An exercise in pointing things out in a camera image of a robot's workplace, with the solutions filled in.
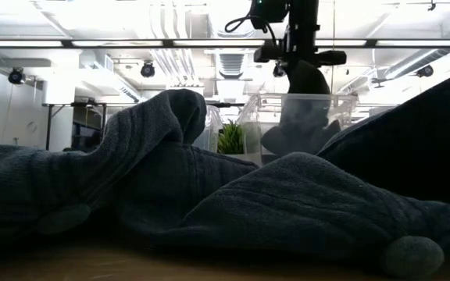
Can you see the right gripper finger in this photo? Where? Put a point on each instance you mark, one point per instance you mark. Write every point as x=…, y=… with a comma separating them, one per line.
x=298, y=82
x=315, y=84

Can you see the dark grey hat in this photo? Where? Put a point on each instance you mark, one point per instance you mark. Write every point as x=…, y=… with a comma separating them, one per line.
x=299, y=136

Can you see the dark grey towel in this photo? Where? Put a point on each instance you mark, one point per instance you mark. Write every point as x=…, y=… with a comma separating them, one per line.
x=307, y=203

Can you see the dark blue pompom hat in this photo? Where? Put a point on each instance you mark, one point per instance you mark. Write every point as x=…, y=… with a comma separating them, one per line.
x=53, y=179

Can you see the black ceiling spot lamp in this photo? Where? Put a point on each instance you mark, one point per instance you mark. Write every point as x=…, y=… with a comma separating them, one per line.
x=425, y=71
x=16, y=76
x=147, y=69
x=277, y=72

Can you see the thin vertical hanging rod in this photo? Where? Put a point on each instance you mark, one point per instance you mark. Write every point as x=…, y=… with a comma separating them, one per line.
x=333, y=23

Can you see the clear plastic bin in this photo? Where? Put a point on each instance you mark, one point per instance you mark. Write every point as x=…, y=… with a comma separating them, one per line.
x=211, y=129
x=264, y=113

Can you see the ceiling air vent grille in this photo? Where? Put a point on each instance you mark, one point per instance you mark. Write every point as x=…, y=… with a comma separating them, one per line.
x=231, y=64

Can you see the long ceiling light strip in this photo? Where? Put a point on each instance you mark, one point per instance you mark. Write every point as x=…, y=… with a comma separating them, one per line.
x=217, y=43

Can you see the small green potted plant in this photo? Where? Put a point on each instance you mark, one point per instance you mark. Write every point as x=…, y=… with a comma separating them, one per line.
x=231, y=138

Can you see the black-legged background table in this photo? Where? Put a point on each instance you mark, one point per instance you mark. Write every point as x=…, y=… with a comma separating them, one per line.
x=48, y=129

